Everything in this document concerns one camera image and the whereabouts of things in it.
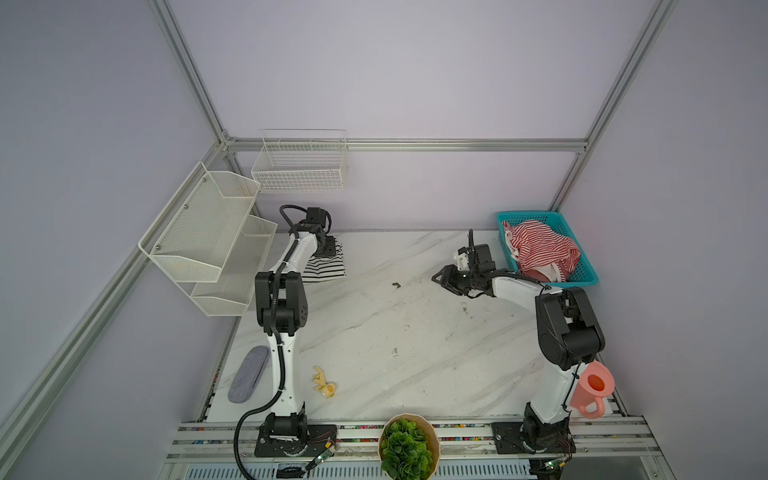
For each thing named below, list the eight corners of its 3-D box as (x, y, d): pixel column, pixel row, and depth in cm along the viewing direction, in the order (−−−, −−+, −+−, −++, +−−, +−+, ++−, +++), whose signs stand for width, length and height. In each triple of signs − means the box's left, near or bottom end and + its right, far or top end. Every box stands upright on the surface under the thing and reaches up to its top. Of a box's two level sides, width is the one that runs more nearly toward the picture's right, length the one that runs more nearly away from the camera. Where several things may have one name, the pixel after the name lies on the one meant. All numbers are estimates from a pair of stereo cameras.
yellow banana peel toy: (306, 380, 85) (304, 376, 83) (319, 368, 88) (317, 364, 85) (326, 403, 81) (324, 400, 79) (339, 390, 84) (337, 387, 81)
